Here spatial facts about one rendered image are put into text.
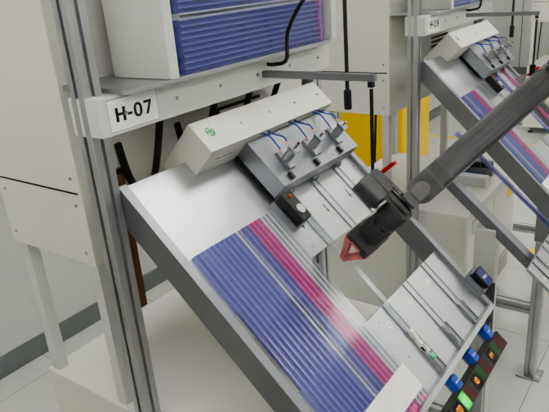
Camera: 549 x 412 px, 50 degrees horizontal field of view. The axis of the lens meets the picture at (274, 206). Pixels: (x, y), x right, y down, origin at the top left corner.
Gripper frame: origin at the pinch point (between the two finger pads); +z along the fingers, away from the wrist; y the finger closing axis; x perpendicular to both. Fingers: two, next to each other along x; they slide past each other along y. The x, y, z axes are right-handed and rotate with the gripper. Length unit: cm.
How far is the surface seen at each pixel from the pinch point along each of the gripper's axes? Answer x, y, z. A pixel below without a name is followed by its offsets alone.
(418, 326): 22.8, -4.2, 0.4
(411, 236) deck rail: 6.9, -30.1, 2.9
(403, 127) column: -50, -296, 120
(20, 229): -54, 38, 40
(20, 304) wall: -77, -8, 167
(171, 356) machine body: -10, 17, 55
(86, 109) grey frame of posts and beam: -48, 42, -11
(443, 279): 20.0, -24.5, 0.4
